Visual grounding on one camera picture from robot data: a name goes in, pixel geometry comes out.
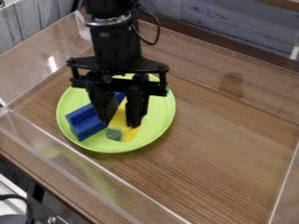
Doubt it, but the lime green plate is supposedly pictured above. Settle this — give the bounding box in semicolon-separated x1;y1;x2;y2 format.
56;87;177;153

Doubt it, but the black cable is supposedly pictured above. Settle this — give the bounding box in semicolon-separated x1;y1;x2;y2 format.
130;5;162;46

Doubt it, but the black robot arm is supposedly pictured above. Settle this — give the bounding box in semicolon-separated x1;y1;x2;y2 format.
67;0;170;128

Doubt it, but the yellow toy banana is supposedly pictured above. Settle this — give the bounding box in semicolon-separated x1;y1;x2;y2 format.
106;99;139;142

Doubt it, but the blue foam block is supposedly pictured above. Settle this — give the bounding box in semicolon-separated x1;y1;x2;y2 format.
66;92;127;142

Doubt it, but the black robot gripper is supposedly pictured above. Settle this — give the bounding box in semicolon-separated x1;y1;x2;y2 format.
67;17;170;129

